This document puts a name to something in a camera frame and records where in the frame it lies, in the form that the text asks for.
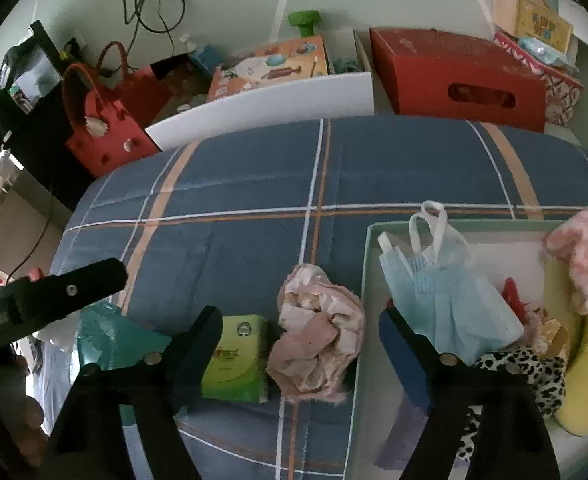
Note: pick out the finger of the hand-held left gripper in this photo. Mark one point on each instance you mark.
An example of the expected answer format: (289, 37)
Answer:
(73, 287)

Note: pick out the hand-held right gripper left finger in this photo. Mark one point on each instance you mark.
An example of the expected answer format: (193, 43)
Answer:
(198, 350)

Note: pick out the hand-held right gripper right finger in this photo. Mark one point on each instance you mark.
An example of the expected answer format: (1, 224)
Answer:
(404, 360)

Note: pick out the blue face mask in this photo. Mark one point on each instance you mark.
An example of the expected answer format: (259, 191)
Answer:
(439, 300)

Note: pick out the purple cloth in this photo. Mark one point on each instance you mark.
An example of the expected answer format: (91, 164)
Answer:
(404, 435)

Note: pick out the pink cloth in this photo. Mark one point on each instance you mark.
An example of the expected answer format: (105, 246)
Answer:
(314, 345)

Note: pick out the leopard print scrunchie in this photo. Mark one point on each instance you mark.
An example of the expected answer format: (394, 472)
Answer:
(524, 365)

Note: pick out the red starfish toy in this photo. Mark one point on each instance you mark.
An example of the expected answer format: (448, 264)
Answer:
(514, 295)

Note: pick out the mint shallow cardboard box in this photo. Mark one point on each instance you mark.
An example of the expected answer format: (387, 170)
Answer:
(494, 255)

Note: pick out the person's left hand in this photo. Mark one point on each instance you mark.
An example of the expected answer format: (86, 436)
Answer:
(21, 420)

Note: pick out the green tissue pack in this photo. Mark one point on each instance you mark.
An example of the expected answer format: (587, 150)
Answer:
(233, 360)

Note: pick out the teal wipes pack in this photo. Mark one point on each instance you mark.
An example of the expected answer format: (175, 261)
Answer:
(113, 340)

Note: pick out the light wooden cabinet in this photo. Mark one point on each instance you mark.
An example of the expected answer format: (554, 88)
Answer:
(18, 225)

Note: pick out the black cabinet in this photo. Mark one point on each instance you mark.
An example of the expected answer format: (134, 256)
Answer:
(48, 160)

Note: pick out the red felt tote bag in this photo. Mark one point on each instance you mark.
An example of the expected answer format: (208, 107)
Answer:
(108, 145)

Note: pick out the blue plaid blanket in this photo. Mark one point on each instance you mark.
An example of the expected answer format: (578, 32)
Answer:
(249, 175)

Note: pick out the dark red tote bag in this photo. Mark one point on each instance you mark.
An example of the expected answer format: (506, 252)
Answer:
(143, 95)

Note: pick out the black glossy appliance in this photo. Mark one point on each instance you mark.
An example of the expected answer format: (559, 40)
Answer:
(28, 80)

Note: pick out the white board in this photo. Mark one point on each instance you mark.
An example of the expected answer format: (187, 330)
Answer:
(274, 105)

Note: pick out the small teal box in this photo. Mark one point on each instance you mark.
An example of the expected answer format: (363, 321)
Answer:
(204, 56)

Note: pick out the red cardboard box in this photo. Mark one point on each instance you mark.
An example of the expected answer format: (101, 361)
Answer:
(434, 70)

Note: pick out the orange puzzle box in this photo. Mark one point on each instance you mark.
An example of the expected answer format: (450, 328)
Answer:
(274, 65)

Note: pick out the red white patterned box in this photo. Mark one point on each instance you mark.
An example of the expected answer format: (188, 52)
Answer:
(559, 90)

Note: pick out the light blue wipes pack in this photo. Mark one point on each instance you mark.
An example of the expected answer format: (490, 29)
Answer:
(544, 51)

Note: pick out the green dumbbell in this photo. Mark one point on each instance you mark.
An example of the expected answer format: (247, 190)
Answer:
(306, 20)

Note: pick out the yellow toy case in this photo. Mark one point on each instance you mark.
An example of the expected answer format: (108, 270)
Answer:
(539, 20)

